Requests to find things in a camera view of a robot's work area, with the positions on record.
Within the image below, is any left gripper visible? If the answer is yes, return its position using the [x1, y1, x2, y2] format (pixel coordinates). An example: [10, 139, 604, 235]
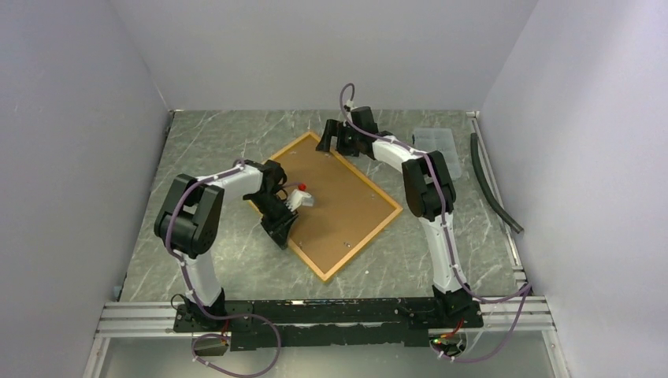
[247, 192, 300, 249]

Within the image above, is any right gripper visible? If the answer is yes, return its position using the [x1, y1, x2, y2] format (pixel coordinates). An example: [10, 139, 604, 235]
[315, 120, 361, 158]

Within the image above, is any brown backing board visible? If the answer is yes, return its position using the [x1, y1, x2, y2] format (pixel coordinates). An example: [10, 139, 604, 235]
[253, 136, 398, 276]

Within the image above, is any yellow picture frame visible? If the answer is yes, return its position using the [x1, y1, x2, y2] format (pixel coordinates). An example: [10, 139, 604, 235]
[245, 131, 404, 284]

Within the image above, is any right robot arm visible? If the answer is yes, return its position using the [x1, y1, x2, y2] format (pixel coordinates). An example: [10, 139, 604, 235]
[316, 106, 481, 327]

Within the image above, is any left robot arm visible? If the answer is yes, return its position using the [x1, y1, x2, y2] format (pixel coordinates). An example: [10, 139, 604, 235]
[154, 159, 314, 331]

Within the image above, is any clear plastic organizer box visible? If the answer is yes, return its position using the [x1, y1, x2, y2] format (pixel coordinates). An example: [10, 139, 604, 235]
[412, 128, 462, 180]

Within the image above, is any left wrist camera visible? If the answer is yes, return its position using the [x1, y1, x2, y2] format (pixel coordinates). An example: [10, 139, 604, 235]
[286, 183, 315, 212]

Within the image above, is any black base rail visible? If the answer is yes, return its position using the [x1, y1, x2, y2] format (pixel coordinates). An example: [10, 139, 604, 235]
[173, 297, 484, 351]

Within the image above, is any black hose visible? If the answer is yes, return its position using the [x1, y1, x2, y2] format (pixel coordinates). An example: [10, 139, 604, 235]
[469, 132, 525, 234]

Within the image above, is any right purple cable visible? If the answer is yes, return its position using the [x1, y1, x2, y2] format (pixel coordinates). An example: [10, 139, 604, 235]
[339, 82, 533, 365]

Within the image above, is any aluminium extrusion frame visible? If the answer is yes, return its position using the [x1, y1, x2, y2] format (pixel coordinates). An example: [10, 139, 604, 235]
[84, 296, 571, 377]

